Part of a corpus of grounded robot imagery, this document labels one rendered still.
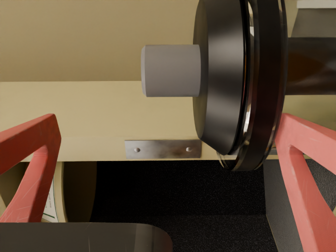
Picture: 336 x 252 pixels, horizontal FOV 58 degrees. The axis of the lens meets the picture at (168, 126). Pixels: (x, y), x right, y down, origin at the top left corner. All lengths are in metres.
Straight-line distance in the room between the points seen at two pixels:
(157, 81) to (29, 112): 0.20
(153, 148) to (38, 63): 0.52
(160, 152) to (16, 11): 0.52
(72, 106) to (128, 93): 0.06
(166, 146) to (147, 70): 0.14
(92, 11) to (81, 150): 0.44
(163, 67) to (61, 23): 0.57
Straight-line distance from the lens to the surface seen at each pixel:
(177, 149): 0.28
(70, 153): 0.30
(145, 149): 0.28
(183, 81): 0.16
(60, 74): 0.76
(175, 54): 0.16
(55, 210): 0.39
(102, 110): 0.32
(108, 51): 0.71
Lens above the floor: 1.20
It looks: 1 degrees down
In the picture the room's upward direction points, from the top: 91 degrees counter-clockwise
